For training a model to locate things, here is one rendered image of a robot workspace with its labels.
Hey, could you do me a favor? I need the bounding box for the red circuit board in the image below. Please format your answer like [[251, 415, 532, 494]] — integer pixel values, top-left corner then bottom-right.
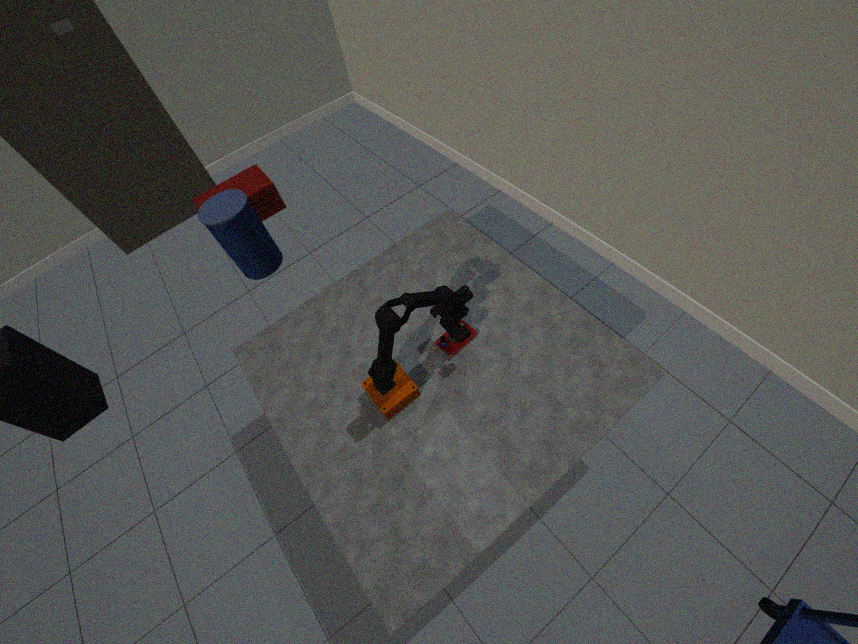
[[434, 319, 478, 358]]

